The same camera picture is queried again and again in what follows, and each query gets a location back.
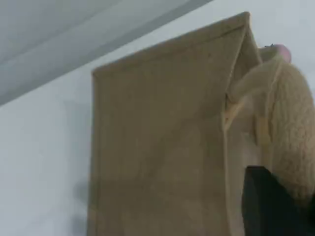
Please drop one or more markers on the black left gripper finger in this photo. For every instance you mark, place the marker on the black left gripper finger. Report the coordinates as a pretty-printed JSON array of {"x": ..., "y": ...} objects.
[{"x": 270, "y": 211}]

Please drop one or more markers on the brown jute bag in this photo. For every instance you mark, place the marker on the brown jute bag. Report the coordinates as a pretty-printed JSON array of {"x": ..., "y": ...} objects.
[{"x": 160, "y": 123}]

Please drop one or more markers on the pink toy peach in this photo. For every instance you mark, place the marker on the pink toy peach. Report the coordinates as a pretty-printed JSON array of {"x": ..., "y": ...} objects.
[{"x": 283, "y": 52}]

